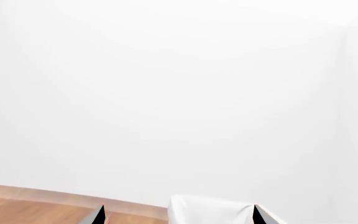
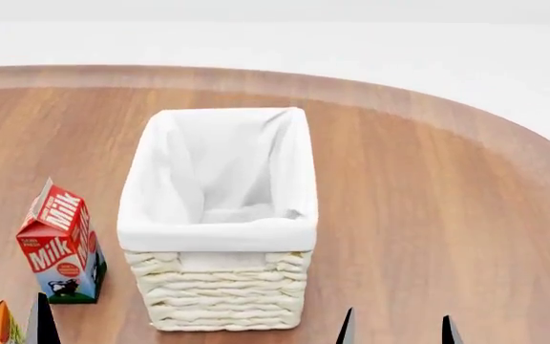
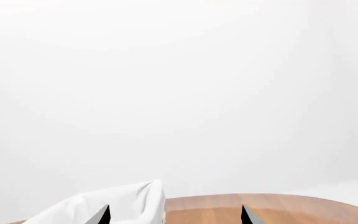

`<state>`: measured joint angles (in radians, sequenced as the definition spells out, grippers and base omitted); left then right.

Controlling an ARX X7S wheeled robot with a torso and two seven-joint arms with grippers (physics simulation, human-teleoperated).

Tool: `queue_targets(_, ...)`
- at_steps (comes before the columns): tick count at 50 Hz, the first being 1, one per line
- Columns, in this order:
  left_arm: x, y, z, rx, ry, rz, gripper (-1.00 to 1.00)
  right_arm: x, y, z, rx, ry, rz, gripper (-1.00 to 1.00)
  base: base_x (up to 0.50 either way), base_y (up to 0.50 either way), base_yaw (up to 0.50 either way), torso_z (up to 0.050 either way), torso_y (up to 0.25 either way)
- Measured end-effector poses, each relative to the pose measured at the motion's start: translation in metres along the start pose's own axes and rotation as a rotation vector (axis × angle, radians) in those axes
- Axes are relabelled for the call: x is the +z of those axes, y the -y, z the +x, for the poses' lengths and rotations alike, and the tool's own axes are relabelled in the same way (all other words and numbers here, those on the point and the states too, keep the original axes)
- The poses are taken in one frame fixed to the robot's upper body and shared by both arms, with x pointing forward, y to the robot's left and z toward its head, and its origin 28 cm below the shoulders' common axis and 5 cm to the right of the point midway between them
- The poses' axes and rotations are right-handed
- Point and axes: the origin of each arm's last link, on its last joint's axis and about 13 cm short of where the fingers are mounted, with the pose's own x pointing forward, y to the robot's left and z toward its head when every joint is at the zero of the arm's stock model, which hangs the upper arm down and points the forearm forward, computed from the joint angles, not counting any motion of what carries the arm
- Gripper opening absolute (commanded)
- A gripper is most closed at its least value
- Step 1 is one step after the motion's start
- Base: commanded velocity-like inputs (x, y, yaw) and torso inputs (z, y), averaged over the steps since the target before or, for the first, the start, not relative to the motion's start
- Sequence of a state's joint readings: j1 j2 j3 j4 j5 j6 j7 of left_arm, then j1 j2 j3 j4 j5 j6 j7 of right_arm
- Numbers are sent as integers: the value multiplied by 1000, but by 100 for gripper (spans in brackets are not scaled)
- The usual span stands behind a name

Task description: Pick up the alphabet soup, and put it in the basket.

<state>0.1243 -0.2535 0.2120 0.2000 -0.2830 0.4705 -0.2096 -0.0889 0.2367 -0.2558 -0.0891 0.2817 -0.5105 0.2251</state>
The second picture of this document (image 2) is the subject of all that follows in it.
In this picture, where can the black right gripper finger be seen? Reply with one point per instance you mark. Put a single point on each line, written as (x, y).
(347, 331)
(451, 335)

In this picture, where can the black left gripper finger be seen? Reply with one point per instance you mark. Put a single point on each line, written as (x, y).
(43, 326)

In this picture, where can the white wicker basket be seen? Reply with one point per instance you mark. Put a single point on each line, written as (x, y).
(217, 294)

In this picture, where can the white cloth basket liner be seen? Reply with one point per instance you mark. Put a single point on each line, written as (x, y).
(217, 161)

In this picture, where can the red milk carton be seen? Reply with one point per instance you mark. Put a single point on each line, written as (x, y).
(60, 247)

